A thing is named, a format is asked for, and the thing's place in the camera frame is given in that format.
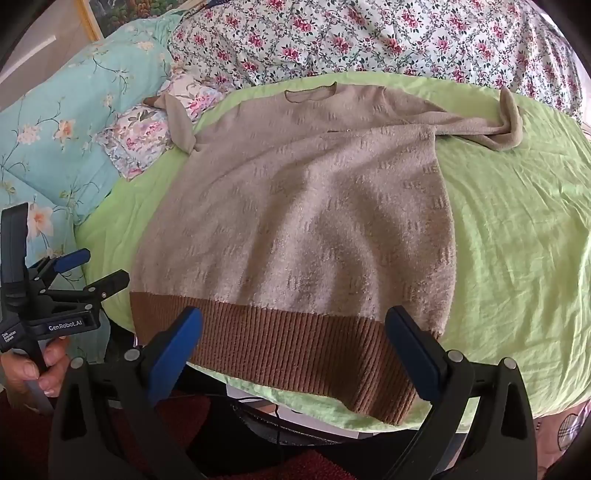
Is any black cable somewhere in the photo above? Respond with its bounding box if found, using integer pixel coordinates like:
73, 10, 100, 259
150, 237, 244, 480
228, 394, 289, 462

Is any dark red rug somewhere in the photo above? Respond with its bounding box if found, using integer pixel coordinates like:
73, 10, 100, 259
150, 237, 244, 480
0, 388, 352, 480

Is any pastel floral pillow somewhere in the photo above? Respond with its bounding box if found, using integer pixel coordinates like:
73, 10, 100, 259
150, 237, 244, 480
97, 74, 234, 181

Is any light green bedsheet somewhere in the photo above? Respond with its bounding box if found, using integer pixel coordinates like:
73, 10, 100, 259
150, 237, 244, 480
74, 71, 591, 432

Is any framed landscape picture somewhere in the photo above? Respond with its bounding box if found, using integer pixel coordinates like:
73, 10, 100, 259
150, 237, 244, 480
81, 0, 116, 42

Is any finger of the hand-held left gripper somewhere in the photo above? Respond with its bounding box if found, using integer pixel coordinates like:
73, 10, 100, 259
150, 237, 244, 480
46, 270, 131, 311
28, 248, 92, 296

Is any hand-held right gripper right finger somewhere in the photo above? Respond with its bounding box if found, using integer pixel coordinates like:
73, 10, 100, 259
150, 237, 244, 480
385, 305, 539, 480

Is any beige sweater with brown hem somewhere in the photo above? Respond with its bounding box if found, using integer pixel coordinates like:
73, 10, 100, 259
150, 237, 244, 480
130, 82, 525, 426

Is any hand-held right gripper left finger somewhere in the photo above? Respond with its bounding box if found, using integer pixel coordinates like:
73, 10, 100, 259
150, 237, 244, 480
48, 305, 206, 480

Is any teal floral quilt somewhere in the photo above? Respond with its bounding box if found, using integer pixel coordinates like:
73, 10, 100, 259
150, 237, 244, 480
0, 9, 195, 365

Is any beige patterned cloth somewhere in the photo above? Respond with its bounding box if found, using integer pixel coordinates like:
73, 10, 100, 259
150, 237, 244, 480
531, 397, 591, 462

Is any person's left hand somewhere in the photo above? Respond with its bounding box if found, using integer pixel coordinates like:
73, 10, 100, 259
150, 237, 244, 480
0, 337, 72, 398

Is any white quilt with pink roses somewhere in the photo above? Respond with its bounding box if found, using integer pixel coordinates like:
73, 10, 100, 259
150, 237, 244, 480
168, 0, 585, 125

